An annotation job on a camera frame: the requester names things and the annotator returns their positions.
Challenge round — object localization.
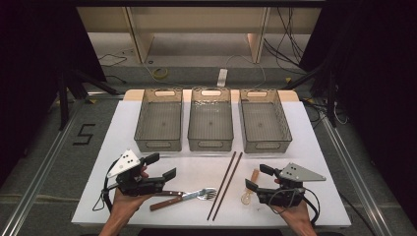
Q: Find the black curtain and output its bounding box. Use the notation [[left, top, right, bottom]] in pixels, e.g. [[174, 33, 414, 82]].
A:
[[299, 0, 417, 227], [0, 0, 107, 185]]

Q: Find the knife with wooden handle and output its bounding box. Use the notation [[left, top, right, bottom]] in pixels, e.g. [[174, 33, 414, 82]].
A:
[[149, 188, 210, 212]]

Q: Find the grey translucent plastic bin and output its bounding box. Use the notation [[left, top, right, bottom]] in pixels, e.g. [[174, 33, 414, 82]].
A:
[[187, 87, 235, 152], [133, 88, 184, 153], [238, 88, 293, 154]]

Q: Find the white power strip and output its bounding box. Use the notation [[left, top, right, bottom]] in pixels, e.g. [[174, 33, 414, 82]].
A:
[[216, 68, 228, 89]]

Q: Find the person's left hand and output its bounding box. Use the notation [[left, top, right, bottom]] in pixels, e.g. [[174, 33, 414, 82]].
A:
[[111, 165, 154, 216]]

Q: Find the short aluminium floor rail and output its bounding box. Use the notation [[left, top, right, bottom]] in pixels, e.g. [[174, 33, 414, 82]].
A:
[[86, 91, 126, 99]]

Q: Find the long aluminium floor rail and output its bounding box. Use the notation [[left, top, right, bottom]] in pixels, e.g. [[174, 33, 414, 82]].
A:
[[0, 101, 83, 236], [321, 116, 392, 236]]

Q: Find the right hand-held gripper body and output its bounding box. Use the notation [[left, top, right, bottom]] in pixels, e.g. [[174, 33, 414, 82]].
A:
[[256, 162, 328, 208]]

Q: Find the yellow tape roll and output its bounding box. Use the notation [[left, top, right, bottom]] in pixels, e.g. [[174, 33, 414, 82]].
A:
[[152, 67, 169, 81]]

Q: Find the black cable bundle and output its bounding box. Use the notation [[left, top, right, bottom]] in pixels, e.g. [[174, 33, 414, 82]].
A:
[[262, 7, 308, 72]]

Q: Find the white floor cable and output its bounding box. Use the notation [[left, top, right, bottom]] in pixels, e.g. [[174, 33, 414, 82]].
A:
[[225, 54, 268, 89]]

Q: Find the fork with wooden handle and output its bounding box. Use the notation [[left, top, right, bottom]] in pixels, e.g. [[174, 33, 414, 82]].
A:
[[153, 187, 218, 202]]

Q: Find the black metal stand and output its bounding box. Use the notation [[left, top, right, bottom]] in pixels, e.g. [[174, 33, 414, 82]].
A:
[[281, 62, 338, 129], [57, 68, 119, 132]]

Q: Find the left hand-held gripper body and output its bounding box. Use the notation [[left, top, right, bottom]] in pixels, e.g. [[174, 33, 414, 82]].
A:
[[106, 149, 166, 198]]

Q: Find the clear spoon with wooden handle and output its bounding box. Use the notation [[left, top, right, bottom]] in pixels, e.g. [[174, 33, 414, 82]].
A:
[[240, 168, 261, 207]]

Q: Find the hand-held gripper black cable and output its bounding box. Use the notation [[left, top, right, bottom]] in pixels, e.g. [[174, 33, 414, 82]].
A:
[[268, 187, 322, 226], [91, 158, 121, 212]]

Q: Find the thin black floor cable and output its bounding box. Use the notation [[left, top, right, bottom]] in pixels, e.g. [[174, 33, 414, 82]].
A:
[[97, 52, 128, 68]]

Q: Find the beige wooden shelf unit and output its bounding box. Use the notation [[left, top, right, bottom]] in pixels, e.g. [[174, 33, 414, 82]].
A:
[[77, 6, 323, 65]]

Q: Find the person's right hand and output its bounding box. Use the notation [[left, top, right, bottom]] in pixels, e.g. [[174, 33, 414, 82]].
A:
[[272, 177, 315, 229]]

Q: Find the left hand-held gripper black cable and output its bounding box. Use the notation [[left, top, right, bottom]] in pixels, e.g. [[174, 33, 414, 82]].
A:
[[91, 158, 121, 212]]

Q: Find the right hand-held gripper black cable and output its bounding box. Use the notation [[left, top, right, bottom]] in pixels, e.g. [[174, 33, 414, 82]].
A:
[[268, 187, 322, 226]]

